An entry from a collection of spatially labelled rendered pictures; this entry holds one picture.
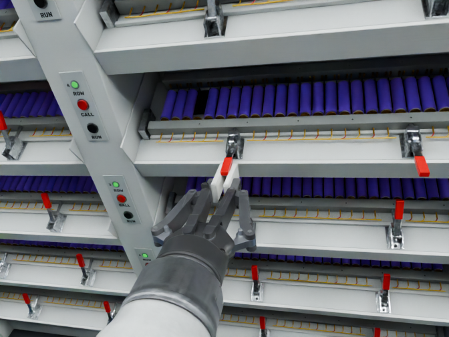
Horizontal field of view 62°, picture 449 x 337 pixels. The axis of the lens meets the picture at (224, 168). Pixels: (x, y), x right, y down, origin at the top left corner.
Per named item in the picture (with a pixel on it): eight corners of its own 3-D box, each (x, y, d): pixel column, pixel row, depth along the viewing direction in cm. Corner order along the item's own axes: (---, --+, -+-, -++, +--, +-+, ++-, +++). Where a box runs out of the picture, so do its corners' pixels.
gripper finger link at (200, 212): (198, 259, 44) (186, 259, 44) (213, 204, 53) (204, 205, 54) (193, 233, 42) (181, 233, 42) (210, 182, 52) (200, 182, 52)
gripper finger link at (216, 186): (218, 203, 53) (212, 203, 53) (227, 178, 59) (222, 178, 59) (215, 185, 51) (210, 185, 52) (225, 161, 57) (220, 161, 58)
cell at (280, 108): (287, 90, 65) (285, 120, 62) (276, 91, 66) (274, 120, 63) (286, 83, 64) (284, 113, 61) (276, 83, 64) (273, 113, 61)
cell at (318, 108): (323, 89, 64) (323, 118, 61) (313, 89, 64) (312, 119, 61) (323, 81, 62) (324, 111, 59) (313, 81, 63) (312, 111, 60)
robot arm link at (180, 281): (220, 371, 34) (232, 317, 39) (206, 301, 30) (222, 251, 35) (129, 358, 36) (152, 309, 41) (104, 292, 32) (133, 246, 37)
